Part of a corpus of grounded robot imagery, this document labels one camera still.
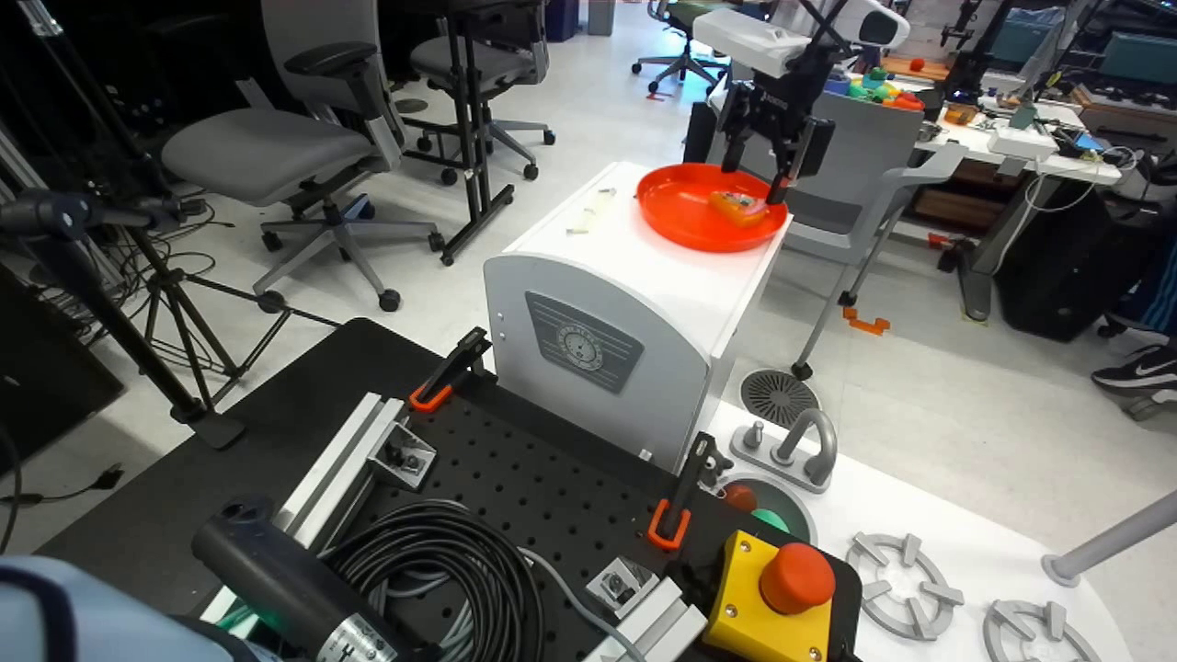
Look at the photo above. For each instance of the grey plastic chair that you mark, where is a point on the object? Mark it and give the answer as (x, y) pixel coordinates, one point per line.
(850, 202)

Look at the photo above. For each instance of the grey toy burner near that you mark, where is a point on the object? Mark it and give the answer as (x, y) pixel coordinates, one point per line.
(906, 588)

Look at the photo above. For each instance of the grey metal pole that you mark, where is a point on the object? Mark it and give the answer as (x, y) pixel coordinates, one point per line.
(1114, 542)

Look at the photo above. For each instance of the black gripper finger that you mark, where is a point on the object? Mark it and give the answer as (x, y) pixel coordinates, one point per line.
(734, 141)
(815, 146)

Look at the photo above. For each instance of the grey toy faucet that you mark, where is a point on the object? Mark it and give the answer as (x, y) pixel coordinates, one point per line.
(799, 453)

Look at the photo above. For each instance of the grey toy burner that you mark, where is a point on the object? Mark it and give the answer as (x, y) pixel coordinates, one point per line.
(906, 588)
(1018, 629)

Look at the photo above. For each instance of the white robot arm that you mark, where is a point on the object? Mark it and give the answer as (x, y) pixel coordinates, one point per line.
(789, 60)

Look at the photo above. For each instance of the black tripod stand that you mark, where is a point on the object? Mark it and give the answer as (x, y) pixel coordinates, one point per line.
(56, 228)

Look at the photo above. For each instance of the orange plastic plate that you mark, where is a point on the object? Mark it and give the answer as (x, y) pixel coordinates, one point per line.
(674, 198)

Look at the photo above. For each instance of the grey office chair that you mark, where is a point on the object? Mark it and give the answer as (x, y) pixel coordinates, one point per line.
(313, 158)

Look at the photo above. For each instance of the grey toy burner far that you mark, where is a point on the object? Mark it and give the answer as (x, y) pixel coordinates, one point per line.
(1018, 629)

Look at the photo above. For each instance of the white toy stove top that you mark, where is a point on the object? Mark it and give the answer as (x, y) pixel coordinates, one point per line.
(981, 556)

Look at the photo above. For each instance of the black perforated breadboard table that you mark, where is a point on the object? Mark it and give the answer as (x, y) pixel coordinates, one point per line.
(520, 467)

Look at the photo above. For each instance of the black orange clamp right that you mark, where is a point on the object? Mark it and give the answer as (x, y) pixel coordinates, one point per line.
(671, 515)

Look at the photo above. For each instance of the black orange clamp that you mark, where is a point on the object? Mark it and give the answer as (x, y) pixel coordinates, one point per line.
(671, 515)
(460, 363)

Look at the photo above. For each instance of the white desk table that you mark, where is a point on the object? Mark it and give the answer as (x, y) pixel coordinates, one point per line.
(1019, 152)

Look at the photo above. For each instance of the toy pizza slice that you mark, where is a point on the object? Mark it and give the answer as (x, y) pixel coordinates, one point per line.
(741, 206)

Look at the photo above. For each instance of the black orange clamp left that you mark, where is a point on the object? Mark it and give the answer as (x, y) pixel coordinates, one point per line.
(460, 363)

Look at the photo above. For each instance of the aluminium extrusion rail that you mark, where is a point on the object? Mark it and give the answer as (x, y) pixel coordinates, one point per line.
(319, 494)

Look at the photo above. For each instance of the yellow red emergency stop button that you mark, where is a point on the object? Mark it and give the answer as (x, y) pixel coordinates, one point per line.
(774, 599)

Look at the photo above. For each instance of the white cabinet box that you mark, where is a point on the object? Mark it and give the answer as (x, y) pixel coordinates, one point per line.
(621, 330)

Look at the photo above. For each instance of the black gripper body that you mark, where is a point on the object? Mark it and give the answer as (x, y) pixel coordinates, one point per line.
(777, 109)

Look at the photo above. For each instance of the black camera mount cylinder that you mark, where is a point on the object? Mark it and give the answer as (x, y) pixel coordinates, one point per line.
(291, 588)

